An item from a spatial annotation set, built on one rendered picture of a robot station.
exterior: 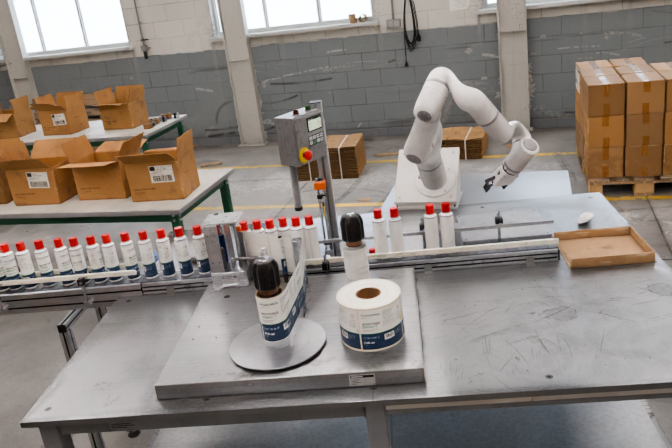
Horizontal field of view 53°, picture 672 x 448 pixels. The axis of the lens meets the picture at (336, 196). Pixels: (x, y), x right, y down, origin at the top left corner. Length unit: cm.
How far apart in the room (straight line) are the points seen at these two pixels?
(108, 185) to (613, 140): 374
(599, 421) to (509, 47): 542
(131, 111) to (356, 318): 490
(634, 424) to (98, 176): 325
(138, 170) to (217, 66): 456
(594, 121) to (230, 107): 469
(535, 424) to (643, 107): 333
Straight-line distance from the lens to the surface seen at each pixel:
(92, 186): 453
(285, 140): 258
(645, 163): 579
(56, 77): 990
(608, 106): 563
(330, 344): 216
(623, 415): 296
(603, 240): 289
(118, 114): 674
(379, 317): 204
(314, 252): 267
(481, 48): 782
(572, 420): 291
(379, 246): 265
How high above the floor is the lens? 199
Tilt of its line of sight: 19 degrees down
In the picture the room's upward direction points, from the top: 7 degrees counter-clockwise
